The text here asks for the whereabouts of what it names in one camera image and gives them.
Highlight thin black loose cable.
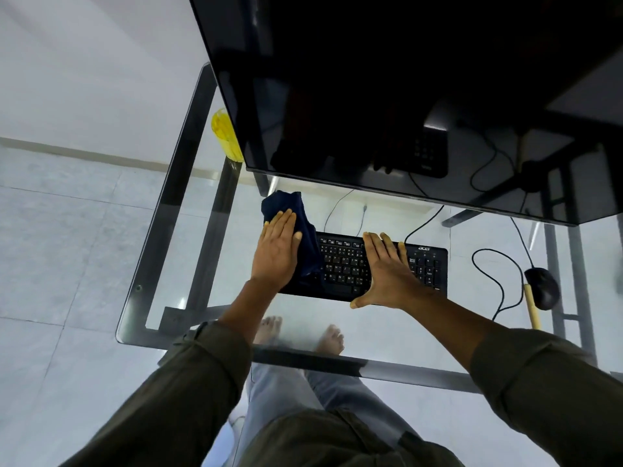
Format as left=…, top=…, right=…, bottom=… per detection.
left=323, top=189, right=369, bottom=237

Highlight person's right hand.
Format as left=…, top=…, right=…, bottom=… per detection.
left=349, top=232, right=424, bottom=311

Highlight black monitor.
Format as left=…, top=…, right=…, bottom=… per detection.
left=187, top=0, right=623, bottom=227

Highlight black keyboard cable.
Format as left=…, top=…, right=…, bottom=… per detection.
left=404, top=204, right=526, bottom=322

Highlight black keyboard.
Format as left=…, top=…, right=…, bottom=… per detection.
left=280, top=230, right=450, bottom=303

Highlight yellow handled brush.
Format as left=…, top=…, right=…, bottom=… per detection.
left=523, top=283, right=543, bottom=331

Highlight person's left hand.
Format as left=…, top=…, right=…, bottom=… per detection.
left=250, top=208, right=304, bottom=293

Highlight person's left forearm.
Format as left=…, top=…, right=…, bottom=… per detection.
left=217, top=279, right=281, bottom=346

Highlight dark blue cloth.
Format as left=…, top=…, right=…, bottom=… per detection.
left=260, top=190, right=324, bottom=280

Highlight person's right forearm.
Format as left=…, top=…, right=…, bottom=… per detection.
left=404, top=286, right=502, bottom=370

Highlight glass desk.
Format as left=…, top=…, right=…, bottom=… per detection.
left=116, top=62, right=623, bottom=394

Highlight person's legs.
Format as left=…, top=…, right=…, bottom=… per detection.
left=228, top=315, right=463, bottom=467

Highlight black mouse cable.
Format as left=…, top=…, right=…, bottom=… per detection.
left=508, top=217, right=535, bottom=269

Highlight yellow plastic cup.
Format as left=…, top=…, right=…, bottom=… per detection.
left=210, top=108, right=244, bottom=163

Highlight black computer mouse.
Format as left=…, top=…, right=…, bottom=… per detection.
left=524, top=267, right=561, bottom=312

